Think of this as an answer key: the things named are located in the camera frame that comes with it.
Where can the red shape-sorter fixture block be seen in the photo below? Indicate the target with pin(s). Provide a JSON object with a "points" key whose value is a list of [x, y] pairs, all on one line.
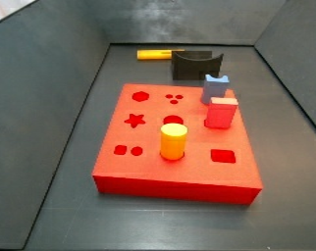
{"points": [[216, 172]]}

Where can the red rectangular block peg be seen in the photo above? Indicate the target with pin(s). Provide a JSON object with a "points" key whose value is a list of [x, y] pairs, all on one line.
{"points": [[221, 112]]}

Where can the yellow square-circle object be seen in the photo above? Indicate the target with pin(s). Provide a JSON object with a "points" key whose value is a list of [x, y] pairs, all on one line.
{"points": [[155, 54]]}

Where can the blue notched block peg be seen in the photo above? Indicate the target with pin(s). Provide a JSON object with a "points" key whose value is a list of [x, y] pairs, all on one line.
{"points": [[214, 87]]}

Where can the yellow cylinder peg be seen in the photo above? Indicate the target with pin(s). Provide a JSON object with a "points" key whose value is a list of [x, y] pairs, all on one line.
{"points": [[173, 141]]}

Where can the black curved regrasp stand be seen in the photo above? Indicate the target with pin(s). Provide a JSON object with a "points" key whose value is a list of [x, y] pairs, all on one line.
{"points": [[192, 65]]}

